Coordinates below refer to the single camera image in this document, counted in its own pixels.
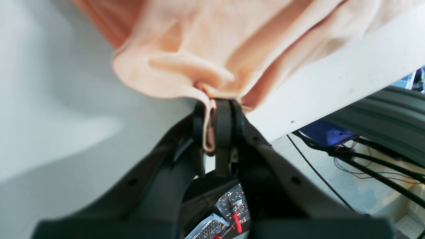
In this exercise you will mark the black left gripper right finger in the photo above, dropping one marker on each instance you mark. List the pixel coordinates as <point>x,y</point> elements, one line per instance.
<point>282,202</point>

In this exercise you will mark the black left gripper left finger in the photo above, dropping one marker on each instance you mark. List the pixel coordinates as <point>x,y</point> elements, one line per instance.
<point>146,202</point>

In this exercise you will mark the peach T-shirt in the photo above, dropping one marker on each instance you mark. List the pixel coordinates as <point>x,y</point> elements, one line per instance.
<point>232,49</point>

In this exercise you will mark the red handled screwdriver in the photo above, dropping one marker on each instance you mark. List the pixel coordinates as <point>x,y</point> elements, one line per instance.
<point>236,221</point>

